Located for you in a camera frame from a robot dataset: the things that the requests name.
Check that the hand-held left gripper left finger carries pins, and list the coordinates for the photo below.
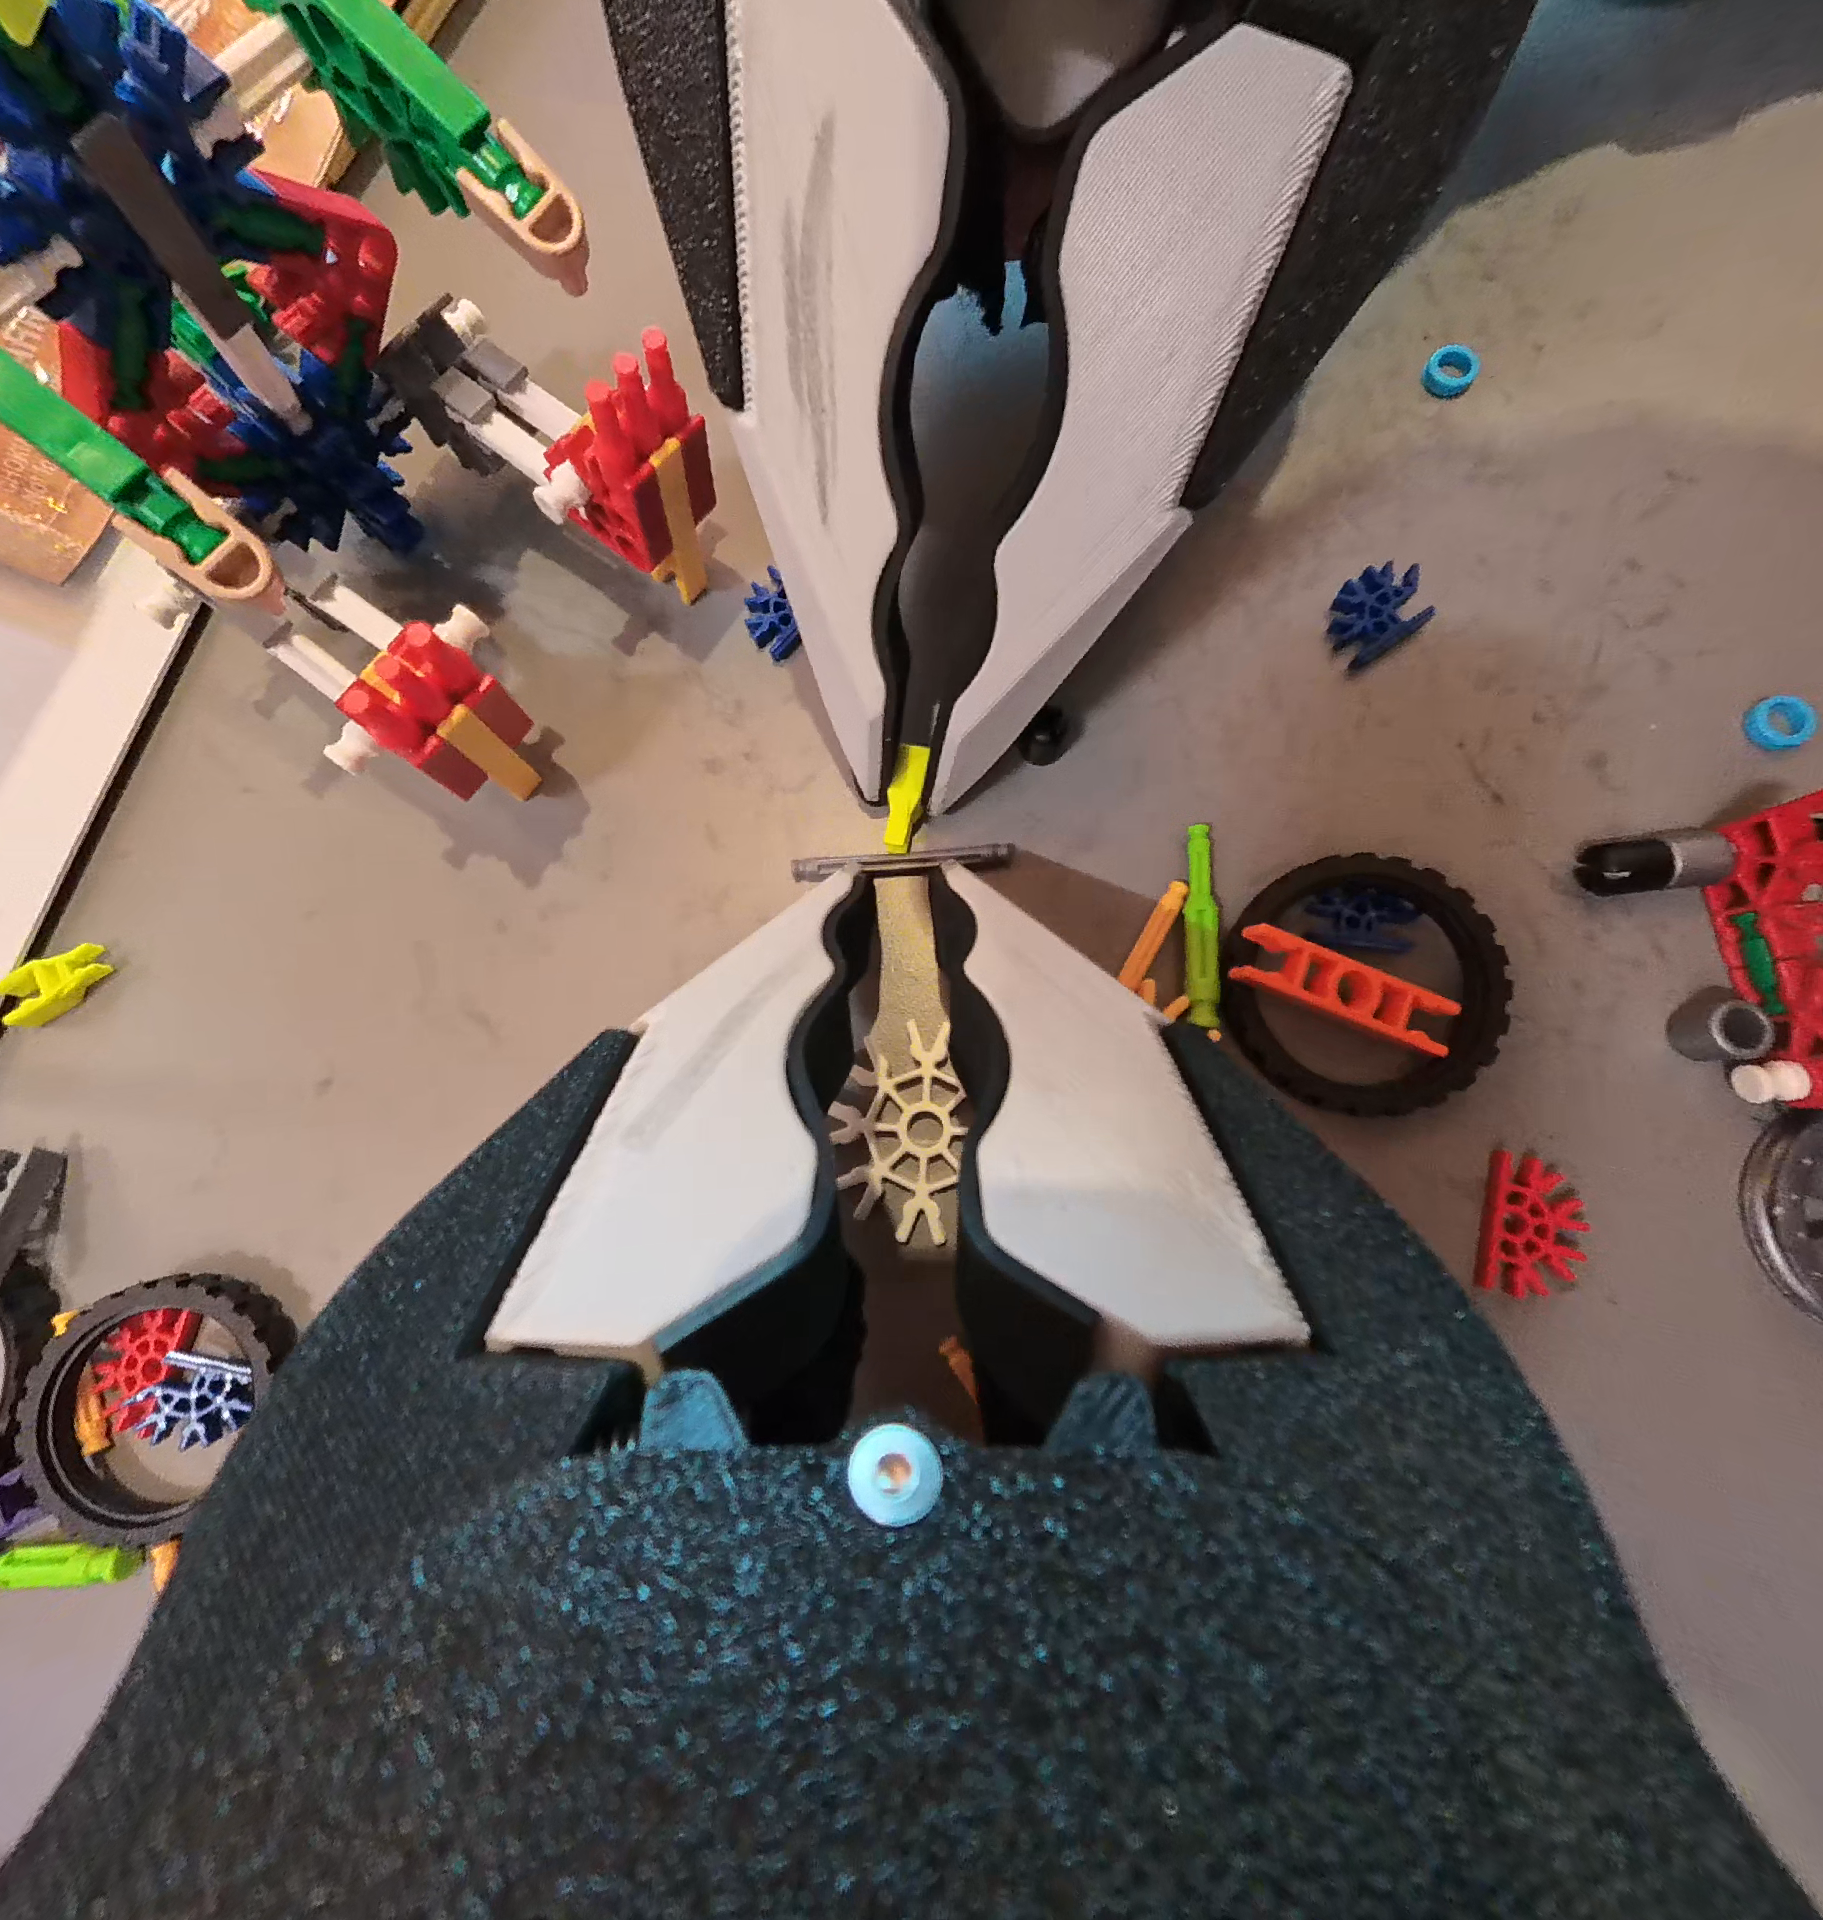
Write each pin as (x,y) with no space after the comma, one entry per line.
(670,1185)

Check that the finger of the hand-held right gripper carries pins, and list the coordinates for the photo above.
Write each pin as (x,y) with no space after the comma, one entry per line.
(1181,302)
(821,302)

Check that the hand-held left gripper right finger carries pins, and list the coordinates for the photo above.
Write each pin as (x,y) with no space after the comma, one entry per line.
(1135,1185)

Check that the thin grey rod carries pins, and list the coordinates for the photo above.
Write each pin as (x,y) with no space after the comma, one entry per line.
(972,858)

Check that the yellow green clip connector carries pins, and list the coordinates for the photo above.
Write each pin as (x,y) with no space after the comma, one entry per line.
(902,794)
(49,986)

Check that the white snowflake connector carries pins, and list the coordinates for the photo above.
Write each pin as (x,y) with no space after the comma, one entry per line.
(912,1123)

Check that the short orange rod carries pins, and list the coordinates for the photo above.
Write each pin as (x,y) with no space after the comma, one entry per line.
(91,1417)
(1152,928)
(962,1366)
(161,1561)

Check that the light green rod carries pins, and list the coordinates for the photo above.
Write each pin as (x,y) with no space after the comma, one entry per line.
(1202,928)
(41,1568)

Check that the orange ladder piece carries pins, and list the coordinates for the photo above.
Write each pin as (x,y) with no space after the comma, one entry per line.
(1346,981)

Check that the small blue snowflake connector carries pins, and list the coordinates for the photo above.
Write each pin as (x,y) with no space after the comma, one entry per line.
(770,609)

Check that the blue lattice connector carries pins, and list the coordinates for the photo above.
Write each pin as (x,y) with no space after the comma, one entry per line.
(1375,606)

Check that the red half-round connector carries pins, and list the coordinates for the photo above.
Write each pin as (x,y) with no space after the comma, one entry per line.
(1517,1230)

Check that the black toy tyre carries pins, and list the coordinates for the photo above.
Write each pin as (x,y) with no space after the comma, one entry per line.
(1480,974)
(100,1507)

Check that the small black connector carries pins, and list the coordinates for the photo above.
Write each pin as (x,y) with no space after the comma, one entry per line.
(1045,734)

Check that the multicolour construction toy model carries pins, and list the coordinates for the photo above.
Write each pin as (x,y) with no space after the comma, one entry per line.
(326,448)

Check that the blue fan connector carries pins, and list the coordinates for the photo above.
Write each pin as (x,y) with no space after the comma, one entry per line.
(190,1403)

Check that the red fan connector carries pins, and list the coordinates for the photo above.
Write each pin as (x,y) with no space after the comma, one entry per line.
(145,1350)

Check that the grey lattice connector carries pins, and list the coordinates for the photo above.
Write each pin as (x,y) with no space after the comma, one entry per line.
(11,1201)

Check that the grey pulley wheel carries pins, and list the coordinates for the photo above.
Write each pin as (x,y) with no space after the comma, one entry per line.
(1811,1213)

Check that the red toy model with tubes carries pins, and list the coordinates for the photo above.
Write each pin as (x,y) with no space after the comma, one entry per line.
(1797,883)

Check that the white board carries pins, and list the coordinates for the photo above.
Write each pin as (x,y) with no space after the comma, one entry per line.
(41,721)

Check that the printed cardboard box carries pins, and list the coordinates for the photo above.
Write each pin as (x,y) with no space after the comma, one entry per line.
(11,526)

